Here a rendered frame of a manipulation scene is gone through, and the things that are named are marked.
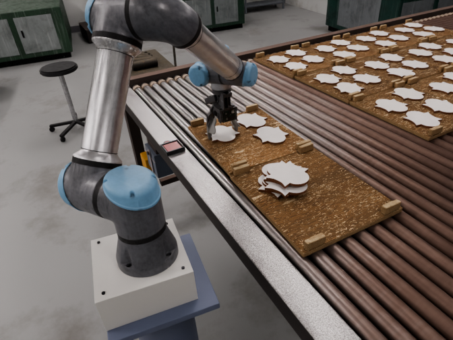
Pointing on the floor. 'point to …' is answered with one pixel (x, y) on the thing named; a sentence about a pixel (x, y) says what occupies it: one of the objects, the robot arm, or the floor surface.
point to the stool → (61, 67)
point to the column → (165, 324)
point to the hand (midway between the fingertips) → (222, 133)
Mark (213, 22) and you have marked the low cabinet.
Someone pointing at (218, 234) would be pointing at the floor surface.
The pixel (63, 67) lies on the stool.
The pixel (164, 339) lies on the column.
